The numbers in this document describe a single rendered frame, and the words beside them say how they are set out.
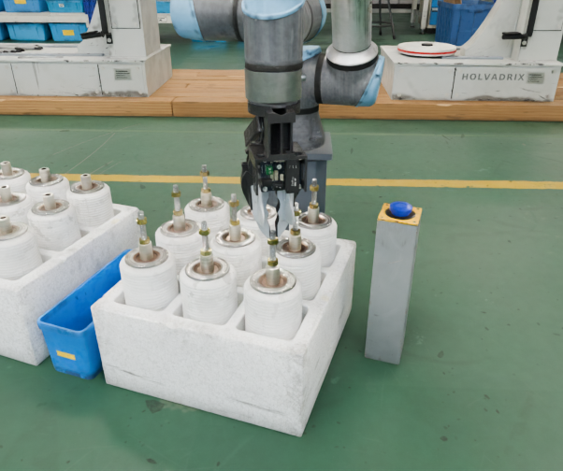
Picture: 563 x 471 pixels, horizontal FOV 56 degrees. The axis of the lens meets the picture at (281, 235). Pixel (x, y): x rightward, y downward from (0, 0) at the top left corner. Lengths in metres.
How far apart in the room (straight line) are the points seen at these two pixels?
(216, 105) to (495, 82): 1.39
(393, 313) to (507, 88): 2.06
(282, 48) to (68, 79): 2.40
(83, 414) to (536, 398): 0.82
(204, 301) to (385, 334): 0.37
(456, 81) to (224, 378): 2.22
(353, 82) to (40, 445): 0.94
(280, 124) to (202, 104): 2.08
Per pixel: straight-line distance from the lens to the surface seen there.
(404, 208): 0.94
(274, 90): 0.68
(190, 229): 1.03
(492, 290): 1.39
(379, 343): 1.07
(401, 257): 0.96
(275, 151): 0.70
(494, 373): 1.14
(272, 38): 0.67
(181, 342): 0.91
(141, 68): 2.87
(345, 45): 1.21
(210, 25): 0.81
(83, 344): 1.05
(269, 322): 0.85
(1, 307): 1.14
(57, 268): 1.14
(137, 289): 0.94
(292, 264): 0.92
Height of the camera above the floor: 0.72
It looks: 28 degrees down
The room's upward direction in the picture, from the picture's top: straight up
